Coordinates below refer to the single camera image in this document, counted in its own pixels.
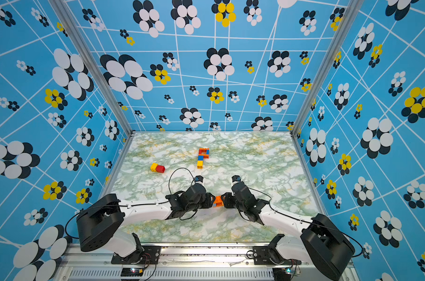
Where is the aluminium front rail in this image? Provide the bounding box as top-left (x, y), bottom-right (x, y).
top-left (53, 242), bottom-right (326, 281)

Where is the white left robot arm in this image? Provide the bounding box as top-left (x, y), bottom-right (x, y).
top-left (76, 176), bottom-right (216, 264)

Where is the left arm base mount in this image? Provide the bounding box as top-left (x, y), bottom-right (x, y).
top-left (111, 245), bottom-right (162, 265)

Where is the left aluminium corner post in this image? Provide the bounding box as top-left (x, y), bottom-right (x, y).
top-left (50, 1), bottom-right (133, 138)

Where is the aluminium corner post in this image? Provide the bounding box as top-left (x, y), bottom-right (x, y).
top-left (292, 0), bottom-right (364, 138)
top-left (50, 1), bottom-right (133, 138)

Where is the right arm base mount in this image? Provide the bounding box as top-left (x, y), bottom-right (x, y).
top-left (252, 246), bottom-right (283, 265)

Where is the orange long lego plate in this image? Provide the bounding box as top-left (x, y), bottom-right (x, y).
top-left (213, 196), bottom-right (224, 208)

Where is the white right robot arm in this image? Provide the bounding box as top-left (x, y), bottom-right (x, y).
top-left (221, 175), bottom-right (355, 281)

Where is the yellow square lego brick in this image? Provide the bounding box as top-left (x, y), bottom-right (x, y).
top-left (150, 163), bottom-right (158, 172)

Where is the red square lego brick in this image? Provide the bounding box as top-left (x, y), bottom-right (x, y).
top-left (155, 165), bottom-right (166, 173)

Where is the right aluminium corner post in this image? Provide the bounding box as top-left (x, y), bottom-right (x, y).
top-left (292, 0), bottom-right (364, 138)

